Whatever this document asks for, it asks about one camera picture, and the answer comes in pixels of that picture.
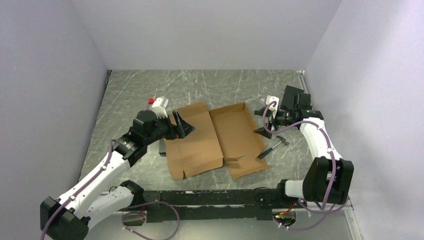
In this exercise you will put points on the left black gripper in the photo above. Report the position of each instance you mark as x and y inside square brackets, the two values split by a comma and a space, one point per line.
[184, 128]

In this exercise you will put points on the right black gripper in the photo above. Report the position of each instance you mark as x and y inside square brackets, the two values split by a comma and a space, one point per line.
[262, 131]

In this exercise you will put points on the brown cardboard box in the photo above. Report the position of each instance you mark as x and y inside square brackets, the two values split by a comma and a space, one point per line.
[222, 137]

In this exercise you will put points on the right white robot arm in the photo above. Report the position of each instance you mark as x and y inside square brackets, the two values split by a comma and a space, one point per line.
[329, 177]

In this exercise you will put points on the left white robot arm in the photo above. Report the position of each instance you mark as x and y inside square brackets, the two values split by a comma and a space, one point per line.
[74, 213]

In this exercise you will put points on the black square box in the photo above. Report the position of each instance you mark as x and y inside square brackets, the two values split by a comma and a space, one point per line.
[288, 98]

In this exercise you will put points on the black rectangular block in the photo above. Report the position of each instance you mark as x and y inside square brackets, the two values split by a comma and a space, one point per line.
[162, 148]

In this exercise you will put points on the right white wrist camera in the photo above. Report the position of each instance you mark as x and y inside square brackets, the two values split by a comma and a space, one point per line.
[273, 101]

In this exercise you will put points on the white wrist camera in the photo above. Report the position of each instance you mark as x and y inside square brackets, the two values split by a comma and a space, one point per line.
[158, 106]
[273, 101]

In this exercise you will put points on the black handled claw hammer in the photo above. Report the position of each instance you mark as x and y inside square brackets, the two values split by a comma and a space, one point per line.
[282, 140]

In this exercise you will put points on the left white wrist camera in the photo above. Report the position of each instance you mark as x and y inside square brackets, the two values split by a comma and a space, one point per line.
[158, 106]

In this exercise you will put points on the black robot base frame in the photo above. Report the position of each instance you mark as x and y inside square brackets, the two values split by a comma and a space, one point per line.
[260, 203]

